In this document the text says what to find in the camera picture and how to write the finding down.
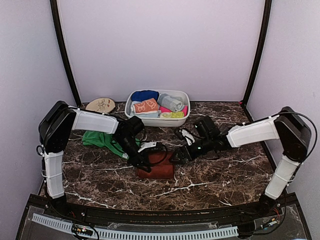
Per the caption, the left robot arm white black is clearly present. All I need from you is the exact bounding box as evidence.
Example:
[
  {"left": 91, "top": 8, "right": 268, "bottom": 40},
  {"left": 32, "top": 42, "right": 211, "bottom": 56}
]
[{"left": 36, "top": 100, "right": 152, "bottom": 218}]

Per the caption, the left black frame post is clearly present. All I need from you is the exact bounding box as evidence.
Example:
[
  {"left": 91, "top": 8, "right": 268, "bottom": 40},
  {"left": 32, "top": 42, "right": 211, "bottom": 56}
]
[{"left": 49, "top": 0, "right": 82, "bottom": 107}]

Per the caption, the round beige embroidered cloth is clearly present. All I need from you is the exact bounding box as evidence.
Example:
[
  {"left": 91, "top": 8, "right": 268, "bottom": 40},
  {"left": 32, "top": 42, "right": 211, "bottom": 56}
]
[{"left": 85, "top": 97, "right": 116, "bottom": 114}]

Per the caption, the right black frame post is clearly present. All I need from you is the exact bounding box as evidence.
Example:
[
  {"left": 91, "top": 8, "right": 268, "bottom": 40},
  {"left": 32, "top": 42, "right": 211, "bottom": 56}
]
[{"left": 241, "top": 0, "right": 273, "bottom": 109}]

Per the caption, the grey rolled towel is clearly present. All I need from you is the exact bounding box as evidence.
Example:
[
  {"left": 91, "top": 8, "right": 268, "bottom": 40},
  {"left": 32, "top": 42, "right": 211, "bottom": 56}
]
[{"left": 157, "top": 93, "right": 185, "bottom": 112}]

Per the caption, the light blue rolled towel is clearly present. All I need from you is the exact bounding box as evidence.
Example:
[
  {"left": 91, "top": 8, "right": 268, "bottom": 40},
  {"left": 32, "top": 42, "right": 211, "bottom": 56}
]
[{"left": 129, "top": 101, "right": 161, "bottom": 118}]

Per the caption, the green microfibre towel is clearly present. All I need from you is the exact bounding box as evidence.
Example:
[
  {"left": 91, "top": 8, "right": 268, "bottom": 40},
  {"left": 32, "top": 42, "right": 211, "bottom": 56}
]
[{"left": 82, "top": 131, "right": 129, "bottom": 160}]

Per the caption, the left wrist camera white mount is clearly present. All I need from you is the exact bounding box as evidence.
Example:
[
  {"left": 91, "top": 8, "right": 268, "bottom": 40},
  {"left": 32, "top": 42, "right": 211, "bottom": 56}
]
[{"left": 138, "top": 141, "right": 166, "bottom": 153}]

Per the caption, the orange bunny pattern towel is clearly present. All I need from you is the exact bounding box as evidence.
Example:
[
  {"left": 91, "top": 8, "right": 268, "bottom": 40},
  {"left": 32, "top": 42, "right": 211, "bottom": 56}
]
[{"left": 131, "top": 98, "right": 159, "bottom": 115}]

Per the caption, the grey plastic basin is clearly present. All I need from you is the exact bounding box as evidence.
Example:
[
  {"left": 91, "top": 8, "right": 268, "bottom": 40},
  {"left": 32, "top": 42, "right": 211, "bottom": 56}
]
[{"left": 125, "top": 90, "right": 191, "bottom": 127}]

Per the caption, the black frame post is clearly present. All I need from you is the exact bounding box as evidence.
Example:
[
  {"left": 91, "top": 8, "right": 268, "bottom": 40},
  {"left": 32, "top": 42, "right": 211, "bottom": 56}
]
[
  {"left": 241, "top": 0, "right": 273, "bottom": 109},
  {"left": 49, "top": 0, "right": 82, "bottom": 107}
]

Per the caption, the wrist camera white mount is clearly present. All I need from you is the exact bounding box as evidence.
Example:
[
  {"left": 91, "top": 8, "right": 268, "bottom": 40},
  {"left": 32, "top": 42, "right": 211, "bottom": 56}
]
[
  {"left": 138, "top": 141, "right": 166, "bottom": 153},
  {"left": 174, "top": 128, "right": 196, "bottom": 146}
]

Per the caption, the white slotted cable duct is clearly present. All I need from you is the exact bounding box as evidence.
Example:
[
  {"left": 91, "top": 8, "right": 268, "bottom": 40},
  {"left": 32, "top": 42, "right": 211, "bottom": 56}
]
[{"left": 31, "top": 213, "right": 239, "bottom": 240}]

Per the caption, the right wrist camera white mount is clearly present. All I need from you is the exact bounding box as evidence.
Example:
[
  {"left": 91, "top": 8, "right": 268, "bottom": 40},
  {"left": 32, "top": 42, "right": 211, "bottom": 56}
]
[{"left": 174, "top": 128, "right": 196, "bottom": 146}]

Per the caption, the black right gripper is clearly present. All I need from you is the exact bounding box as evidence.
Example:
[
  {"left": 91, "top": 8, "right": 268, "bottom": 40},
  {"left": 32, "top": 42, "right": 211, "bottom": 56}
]
[{"left": 169, "top": 135, "right": 213, "bottom": 165}]

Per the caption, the dark blue rolled towel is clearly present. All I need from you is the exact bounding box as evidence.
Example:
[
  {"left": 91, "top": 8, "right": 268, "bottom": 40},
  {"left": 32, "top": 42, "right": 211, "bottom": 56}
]
[{"left": 130, "top": 90, "right": 160, "bottom": 102}]

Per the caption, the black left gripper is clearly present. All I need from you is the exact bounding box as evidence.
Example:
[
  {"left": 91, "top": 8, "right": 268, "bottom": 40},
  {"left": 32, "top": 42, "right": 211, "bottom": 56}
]
[{"left": 114, "top": 136, "right": 151, "bottom": 173}]

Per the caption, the black front table rail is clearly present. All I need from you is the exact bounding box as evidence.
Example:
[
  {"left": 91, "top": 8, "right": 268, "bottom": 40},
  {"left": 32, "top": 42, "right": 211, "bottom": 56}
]
[{"left": 27, "top": 194, "right": 298, "bottom": 227}]

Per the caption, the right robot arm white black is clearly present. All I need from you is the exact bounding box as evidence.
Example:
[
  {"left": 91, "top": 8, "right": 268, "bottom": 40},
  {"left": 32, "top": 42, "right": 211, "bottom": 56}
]
[{"left": 170, "top": 106, "right": 318, "bottom": 217}]

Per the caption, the brown towel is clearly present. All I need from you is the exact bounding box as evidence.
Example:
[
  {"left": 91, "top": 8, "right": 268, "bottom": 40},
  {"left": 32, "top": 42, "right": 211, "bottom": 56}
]
[{"left": 137, "top": 151, "right": 175, "bottom": 179}]

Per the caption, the small electronics board with leds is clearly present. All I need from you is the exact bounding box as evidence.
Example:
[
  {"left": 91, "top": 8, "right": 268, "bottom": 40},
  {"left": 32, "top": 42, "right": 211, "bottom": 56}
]
[{"left": 71, "top": 224, "right": 94, "bottom": 238}]

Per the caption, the pink rolled towel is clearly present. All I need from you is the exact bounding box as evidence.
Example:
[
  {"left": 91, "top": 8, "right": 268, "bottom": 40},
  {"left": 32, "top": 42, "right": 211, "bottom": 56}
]
[{"left": 159, "top": 105, "right": 188, "bottom": 116}]

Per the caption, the yellow green rolled towel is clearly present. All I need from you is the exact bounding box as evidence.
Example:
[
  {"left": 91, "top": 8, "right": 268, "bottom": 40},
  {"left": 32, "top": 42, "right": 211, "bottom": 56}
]
[{"left": 160, "top": 111, "right": 185, "bottom": 119}]

